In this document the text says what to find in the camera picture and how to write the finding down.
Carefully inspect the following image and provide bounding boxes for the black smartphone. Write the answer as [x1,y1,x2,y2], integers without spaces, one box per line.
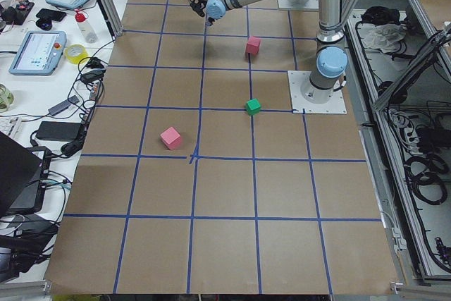
[36,8,67,22]

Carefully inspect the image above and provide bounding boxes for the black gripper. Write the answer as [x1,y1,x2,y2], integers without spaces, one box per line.
[205,16,216,26]

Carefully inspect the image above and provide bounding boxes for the black power adapter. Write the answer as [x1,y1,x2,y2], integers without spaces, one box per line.
[36,121,82,142]

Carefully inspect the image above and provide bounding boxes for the teach pendant near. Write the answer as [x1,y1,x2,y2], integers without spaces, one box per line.
[8,31,67,75]

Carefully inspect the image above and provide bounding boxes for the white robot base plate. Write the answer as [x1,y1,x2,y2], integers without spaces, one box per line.
[288,70,347,114]

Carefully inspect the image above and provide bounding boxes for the grey usb hub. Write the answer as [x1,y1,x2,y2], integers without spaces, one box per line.
[48,95,80,116]

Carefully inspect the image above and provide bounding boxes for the pink cube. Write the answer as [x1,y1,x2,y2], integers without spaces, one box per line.
[245,36,261,56]
[160,126,183,150]

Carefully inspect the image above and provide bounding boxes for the crumpled white cloth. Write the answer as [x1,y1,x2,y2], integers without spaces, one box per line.
[362,24,406,54]

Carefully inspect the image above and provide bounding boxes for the white bottle red cap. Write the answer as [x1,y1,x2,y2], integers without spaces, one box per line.
[74,11,98,44]

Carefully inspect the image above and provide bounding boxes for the green cube centre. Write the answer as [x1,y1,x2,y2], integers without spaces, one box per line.
[245,98,261,116]

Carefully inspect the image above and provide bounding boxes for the yellow tape roll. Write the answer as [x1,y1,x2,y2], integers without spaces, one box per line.
[64,44,89,64]

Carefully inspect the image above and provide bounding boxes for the pink cube far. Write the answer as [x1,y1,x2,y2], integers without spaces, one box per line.
[245,36,261,56]

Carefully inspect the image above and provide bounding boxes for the green tape rolls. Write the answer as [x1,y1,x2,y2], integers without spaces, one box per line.
[0,84,15,113]

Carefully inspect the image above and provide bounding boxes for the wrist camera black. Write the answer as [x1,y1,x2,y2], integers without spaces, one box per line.
[190,0,206,18]

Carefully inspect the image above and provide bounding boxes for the black laptop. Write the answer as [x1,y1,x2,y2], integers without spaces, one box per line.
[1,133,50,216]

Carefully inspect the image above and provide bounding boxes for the pink cube near front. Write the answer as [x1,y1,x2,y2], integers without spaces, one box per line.
[160,126,183,150]

